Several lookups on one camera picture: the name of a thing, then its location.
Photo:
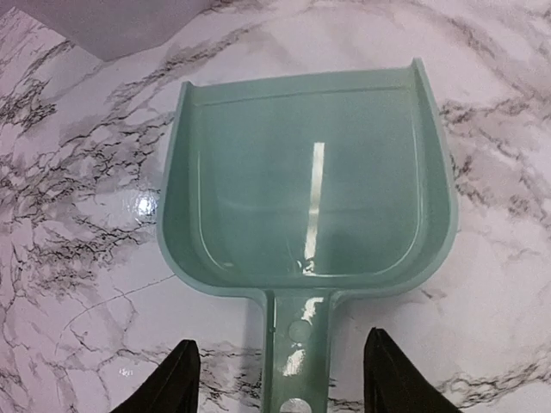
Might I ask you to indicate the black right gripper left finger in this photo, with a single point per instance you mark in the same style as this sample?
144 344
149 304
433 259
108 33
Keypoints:
172 387

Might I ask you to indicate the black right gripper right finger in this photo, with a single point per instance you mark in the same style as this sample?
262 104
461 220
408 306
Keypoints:
391 383

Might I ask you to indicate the green plastic dustpan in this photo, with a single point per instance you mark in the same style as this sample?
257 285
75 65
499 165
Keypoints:
302 192

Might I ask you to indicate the translucent white waste bin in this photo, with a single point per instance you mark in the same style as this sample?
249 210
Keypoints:
116 28

